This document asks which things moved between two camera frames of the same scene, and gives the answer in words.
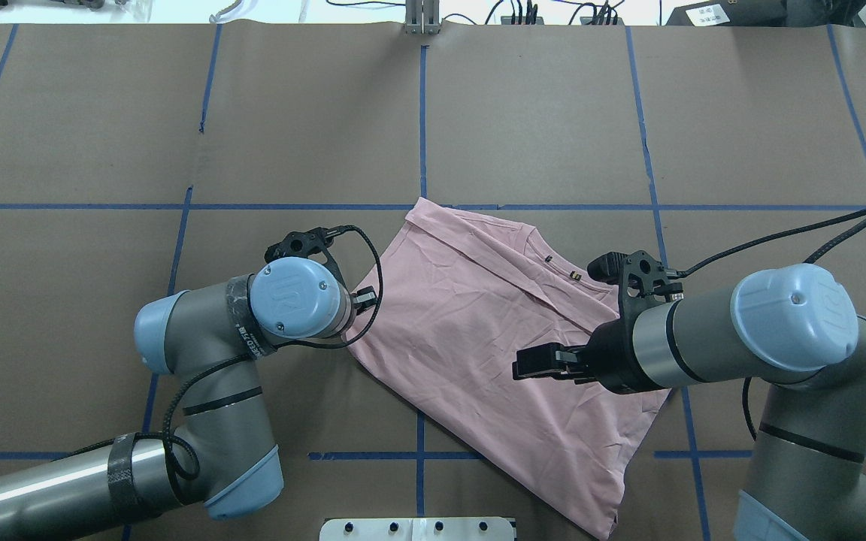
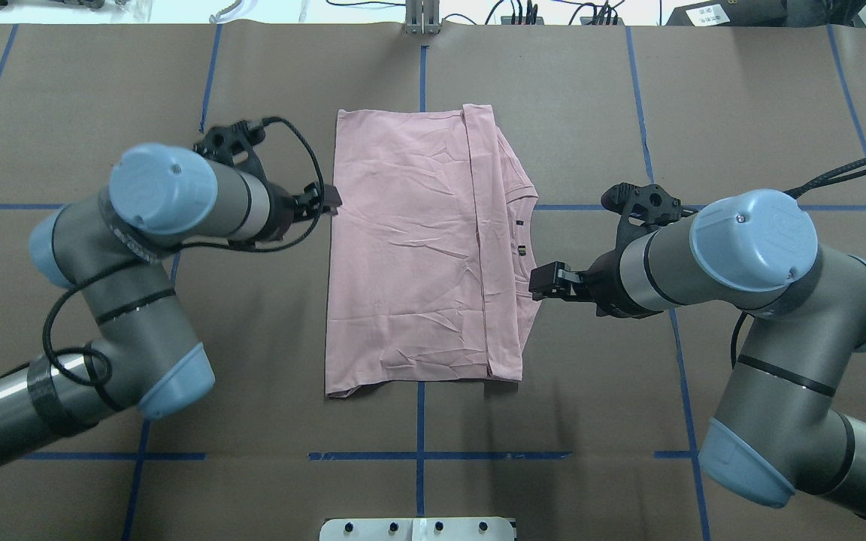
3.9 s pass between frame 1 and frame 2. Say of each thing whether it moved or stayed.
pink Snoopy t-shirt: moved
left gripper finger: moved
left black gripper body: moved
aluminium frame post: stayed
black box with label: stayed
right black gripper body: moved
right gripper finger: moved
